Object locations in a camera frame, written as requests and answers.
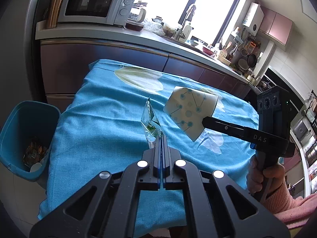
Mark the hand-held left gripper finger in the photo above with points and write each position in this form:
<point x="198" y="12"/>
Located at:
<point x="159" y="176"/>
<point x="164" y="176"/>

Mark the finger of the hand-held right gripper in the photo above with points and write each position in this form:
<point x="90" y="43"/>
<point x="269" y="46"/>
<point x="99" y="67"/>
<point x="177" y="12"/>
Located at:
<point x="223" y="127"/>

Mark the green clear snack wrapper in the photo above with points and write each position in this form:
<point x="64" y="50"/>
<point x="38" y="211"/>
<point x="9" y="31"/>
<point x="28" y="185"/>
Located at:
<point x="149" y="124"/>

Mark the blue trash bin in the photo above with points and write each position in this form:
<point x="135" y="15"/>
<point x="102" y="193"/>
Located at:
<point x="14" y="124"/>

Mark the person's right forearm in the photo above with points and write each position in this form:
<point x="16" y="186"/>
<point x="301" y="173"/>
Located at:
<point x="284" y="198"/>

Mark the person's right hand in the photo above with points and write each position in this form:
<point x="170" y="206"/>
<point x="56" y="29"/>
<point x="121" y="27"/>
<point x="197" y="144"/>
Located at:
<point x="275" y="173"/>

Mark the black range hood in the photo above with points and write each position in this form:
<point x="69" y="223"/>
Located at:
<point x="277" y="76"/>

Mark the black frying pan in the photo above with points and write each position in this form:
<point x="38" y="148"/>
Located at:
<point x="252" y="60"/>

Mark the cream ceramic pot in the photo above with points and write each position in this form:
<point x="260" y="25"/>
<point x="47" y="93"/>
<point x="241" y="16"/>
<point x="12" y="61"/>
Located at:
<point x="223" y="59"/>

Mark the blue floral tablecloth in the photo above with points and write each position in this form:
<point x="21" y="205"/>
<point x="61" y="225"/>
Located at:
<point x="99" y="129"/>

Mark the red bowl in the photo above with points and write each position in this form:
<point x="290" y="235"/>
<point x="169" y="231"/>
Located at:
<point x="208" y="51"/>

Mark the white soap bottle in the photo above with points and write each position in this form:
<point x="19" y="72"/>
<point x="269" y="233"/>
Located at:
<point x="187" y="31"/>

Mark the white water heater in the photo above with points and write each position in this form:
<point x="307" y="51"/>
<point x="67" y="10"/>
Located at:
<point x="253" y="17"/>

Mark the steel kitchen faucet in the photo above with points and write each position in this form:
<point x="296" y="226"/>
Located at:
<point x="185" y="17"/>

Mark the clear plastic bag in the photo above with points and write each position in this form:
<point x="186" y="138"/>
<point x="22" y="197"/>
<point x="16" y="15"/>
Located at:
<point x="153" y="26"/>

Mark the dark red container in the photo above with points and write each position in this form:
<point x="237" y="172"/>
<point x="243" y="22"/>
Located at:
<point x="135" y="26"/>

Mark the kitchen window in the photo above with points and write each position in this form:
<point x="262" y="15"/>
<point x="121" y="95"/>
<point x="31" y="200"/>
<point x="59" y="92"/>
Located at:
<point x="168" y="2"/>

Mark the purple base cabinets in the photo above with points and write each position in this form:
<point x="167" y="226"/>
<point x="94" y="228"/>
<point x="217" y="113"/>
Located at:
<point x="74" y="67"/>

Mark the steel kettle with lid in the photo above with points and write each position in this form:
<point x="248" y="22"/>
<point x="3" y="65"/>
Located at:
<point x="139" y="12"/>

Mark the white microwave oven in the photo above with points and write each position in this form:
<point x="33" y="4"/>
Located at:
<point x="86" y="3"/>

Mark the steel thermos bottle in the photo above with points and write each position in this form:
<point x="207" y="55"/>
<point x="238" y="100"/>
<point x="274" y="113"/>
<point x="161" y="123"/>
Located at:
<point x="55" y="7"/>

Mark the wall utensil rack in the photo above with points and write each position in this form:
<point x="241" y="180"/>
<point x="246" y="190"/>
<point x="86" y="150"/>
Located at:
<point x="245" y="42"/>

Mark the pink wall cabinet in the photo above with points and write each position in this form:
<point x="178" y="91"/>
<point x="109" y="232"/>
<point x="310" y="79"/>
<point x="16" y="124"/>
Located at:
<point x="277" y="24"/>

